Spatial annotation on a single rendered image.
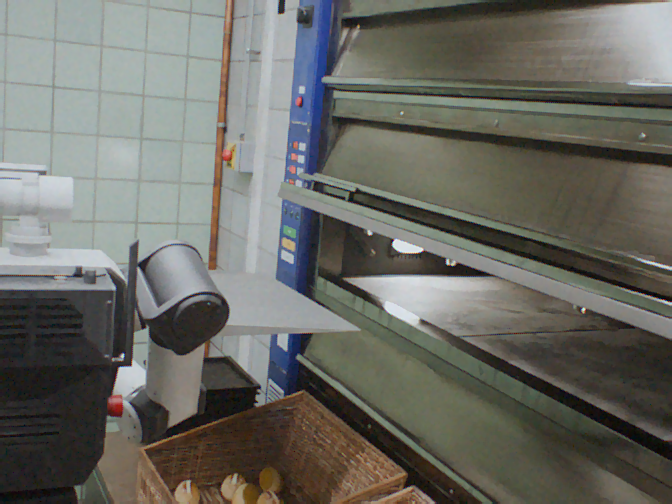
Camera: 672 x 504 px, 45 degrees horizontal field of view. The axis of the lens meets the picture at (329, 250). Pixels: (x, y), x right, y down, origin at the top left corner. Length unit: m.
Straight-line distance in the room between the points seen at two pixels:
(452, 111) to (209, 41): 1.48
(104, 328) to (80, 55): 1.99
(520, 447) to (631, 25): 0.79
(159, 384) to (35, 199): 0.35
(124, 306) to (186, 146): 1.92
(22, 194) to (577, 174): 0.91
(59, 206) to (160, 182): 1.86
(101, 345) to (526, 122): 0.90
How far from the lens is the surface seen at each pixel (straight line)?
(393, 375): 1.98
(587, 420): 1.47
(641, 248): 1.34
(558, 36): 1.56
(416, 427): 1.87
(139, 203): 3.04
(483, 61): 1.69
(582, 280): 1.25
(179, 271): 1.21
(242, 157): 2.76
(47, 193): 1.20
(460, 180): 1.73
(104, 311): 1.06
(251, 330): 1.61
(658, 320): 1.15
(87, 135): 2.98
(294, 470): 2.32
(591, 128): 1.46
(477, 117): 1.71
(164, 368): 1.31
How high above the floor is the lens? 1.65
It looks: 10 degrees down
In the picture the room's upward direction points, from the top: 5 degrees clockwise
